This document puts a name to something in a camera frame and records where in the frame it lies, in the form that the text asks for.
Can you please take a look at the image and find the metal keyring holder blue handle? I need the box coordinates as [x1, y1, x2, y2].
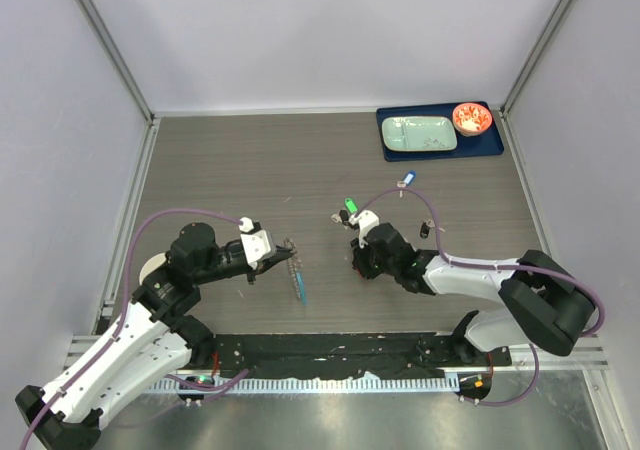
[283, 238, 308, 306]

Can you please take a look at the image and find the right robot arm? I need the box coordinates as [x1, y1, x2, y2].
[351, 221, 596, 365]

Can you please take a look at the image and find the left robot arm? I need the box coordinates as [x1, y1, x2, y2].
[15, 218, 295, 449]

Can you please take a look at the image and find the black tagged key bunch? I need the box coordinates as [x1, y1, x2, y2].
[331, 209, 352, 229]

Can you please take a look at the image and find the green tagged key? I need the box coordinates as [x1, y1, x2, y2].
[344, 197, 359, 216]

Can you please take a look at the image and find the blue tagged key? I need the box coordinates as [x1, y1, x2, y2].
[396, 171, 416, 198]

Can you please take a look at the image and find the light green rectangular plate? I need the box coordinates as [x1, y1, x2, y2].
[381, 116, 457, 153]

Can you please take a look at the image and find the dark blue tray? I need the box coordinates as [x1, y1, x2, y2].
[376, 102, 504, 162]

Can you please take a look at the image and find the red patterned bowl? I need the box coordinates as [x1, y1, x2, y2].
[452, 102, 493, 137]

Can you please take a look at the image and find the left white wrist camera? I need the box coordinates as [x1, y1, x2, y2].
[238, 217, 277, 266]

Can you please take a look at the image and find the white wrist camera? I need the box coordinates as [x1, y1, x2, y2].
[238, 217, 277, 266]
[348, 210, 380, 248]

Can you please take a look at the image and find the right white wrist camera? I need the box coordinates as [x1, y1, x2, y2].
[348, 210, 380, 248]

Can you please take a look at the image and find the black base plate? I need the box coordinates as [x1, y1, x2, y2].
[186, 332, 512, 384]

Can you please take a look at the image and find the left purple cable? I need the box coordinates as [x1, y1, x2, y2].
[18, 207, 249, 450]

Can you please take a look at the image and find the white slotted cable duct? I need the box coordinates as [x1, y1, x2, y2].
[144, 373, 460, 395]

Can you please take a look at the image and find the aluminium frame rail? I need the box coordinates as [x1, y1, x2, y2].
[63, 116, 161, 371]

